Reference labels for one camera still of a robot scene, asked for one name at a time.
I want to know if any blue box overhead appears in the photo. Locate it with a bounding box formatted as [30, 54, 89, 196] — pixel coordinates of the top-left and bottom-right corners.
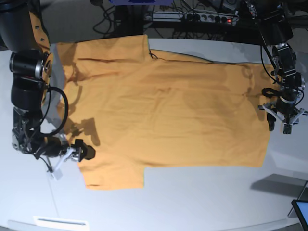
[109, 0, 173, 6]

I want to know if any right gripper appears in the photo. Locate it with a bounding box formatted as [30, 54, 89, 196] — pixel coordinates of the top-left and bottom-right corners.
[48, 139, 96, 172]

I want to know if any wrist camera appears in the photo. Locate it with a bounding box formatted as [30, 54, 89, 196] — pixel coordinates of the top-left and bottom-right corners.
[282, 123, 293, 135]
[48, 169, 63, 181]

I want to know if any grey tablet stand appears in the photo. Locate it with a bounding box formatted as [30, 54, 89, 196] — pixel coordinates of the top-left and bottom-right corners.
[288, 181, 308, 218]

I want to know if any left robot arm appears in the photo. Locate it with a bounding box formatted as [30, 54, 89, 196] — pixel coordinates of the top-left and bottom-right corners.
[245, 0, 308, 135]

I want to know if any tablet with blue screen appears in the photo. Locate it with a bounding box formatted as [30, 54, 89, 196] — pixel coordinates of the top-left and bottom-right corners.
[292, 200, 308, 231]

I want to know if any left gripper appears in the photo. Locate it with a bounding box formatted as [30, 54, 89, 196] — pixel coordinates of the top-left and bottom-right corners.
[258, 102, 308, 131]

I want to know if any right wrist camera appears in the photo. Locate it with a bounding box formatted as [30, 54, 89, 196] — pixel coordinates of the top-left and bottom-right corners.
[48, 169, 63, 181]

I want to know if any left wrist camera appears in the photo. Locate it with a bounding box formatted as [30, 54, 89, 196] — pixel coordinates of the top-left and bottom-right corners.
[282, 123, 293, 135]

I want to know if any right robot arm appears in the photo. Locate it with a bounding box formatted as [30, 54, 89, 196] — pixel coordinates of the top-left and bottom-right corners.
[0, 0, 95, 173]

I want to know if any yellow T-shirt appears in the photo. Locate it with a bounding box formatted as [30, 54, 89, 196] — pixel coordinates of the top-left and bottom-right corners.
[56, 35, 271, 190]

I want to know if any white power strip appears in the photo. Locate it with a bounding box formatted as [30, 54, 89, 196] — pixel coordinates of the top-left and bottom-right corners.
[152, 11, 239, 26]

